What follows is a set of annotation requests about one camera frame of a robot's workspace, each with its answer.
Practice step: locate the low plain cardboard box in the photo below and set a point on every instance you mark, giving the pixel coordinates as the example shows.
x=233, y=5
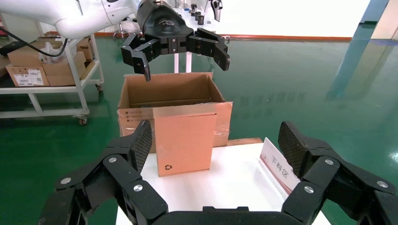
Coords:
x=60, y=80

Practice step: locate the small cardboard box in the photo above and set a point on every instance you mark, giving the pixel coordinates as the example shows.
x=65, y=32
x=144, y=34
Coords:
x=183, y=146

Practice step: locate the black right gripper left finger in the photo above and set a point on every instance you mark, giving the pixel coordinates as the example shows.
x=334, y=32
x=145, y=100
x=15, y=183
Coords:
x=124, y=174

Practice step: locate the white tube frame cart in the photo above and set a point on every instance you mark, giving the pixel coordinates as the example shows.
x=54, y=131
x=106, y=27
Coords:
x=56, y=90

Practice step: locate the medium plain cardboard box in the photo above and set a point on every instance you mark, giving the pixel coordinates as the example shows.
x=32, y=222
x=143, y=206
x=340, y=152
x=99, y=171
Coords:
x=62, y=69

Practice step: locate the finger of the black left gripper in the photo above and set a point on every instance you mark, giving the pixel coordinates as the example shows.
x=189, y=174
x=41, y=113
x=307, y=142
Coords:
x=214, y=46
x=140, y=59

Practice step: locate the white plastic bag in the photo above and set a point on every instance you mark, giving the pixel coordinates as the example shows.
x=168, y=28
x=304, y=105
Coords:
x=53, y=54

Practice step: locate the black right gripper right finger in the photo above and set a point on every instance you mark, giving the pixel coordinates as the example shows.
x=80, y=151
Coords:
x=323, y=174

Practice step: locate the white red acrylic sign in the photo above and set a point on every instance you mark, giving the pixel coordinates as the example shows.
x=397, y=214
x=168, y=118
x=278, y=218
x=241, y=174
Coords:
x=276, y=164

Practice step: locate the small brown cardboard carton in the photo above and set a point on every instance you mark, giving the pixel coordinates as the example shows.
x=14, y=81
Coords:
x=84, y=48

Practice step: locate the white metal table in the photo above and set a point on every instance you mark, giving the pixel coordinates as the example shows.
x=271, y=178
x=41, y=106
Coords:
x=188, y=62

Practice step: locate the wide plain cardboard box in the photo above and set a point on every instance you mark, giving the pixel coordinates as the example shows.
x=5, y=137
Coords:
x=25, y=56

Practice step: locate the large open cardboard box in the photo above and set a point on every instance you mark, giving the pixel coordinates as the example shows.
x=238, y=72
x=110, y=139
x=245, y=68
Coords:
x=168, y=88

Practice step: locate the black flat bag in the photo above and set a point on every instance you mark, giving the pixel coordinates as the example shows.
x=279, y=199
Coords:
x=11, y=48

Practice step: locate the black round stool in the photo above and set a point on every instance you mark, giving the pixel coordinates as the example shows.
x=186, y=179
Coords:
x=122, y=31

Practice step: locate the cardboard box with white label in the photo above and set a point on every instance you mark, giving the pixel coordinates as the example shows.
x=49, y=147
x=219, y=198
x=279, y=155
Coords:
x=28, y=77

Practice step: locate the black cylinder part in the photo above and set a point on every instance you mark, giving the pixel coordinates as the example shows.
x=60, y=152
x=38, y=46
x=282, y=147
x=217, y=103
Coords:
x=193, y=9
x=201, y=20

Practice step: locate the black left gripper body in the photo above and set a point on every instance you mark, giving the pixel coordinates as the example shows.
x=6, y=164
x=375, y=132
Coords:
x=161, y=21

